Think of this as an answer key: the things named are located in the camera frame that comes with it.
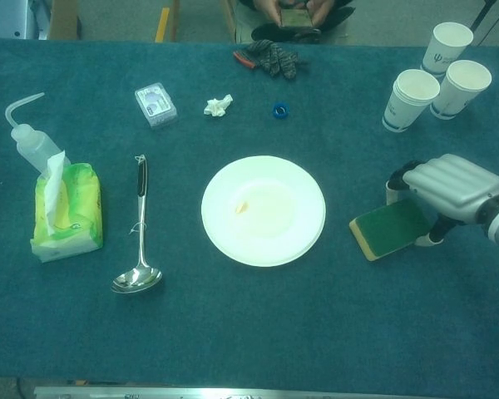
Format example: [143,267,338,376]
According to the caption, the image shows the bystander right hand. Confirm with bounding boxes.
[253,0,287,22]

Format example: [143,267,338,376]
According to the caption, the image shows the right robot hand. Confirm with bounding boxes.
[384,153,499,249]

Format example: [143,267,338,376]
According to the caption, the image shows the bystander left hand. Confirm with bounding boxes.
[305,0,338,25]

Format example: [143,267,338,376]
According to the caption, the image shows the bystander smartphone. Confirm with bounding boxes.
[279,7,316,28]

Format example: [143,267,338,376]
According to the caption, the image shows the green yellow sponge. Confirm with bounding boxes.
[348,196,433,263]

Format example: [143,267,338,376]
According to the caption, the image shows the seated bystander legs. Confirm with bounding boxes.
[234,0,358,43]

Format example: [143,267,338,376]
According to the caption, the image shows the grey knit work glove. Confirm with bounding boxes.
[232,39,309,81]

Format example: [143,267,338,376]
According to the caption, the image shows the white paper cup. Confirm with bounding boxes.
[430,59,493,121]
[381,68,441,133]
[419,22,475,78]

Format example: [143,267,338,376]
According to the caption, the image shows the crumpled white tissue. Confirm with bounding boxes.
[202,93,235,119]

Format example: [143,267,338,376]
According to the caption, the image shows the clear plastic card box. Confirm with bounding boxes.
[134,81,179,131]

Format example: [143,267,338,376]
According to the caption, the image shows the black tripod leg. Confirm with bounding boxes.
[468,0,499,32]

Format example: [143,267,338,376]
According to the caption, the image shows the white round plate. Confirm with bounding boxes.
[200,155,328,268]

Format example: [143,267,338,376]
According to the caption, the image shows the brown cardboard box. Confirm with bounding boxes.
[47,0,82,41]

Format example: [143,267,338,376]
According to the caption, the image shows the teal table cloth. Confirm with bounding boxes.
[0,36,499,382]

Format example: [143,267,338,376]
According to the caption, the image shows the translucent squeeze wash bottle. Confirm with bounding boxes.
[4,92,72,174]

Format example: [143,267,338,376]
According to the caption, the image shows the yellow green tissue pack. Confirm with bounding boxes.
[29,150,105,264]

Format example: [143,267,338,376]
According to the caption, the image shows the steel ladle with black handle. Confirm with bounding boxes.
[110,154,165,294]

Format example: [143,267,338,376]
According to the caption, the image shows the aluminium frame rail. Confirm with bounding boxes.
[32,385,375,399]

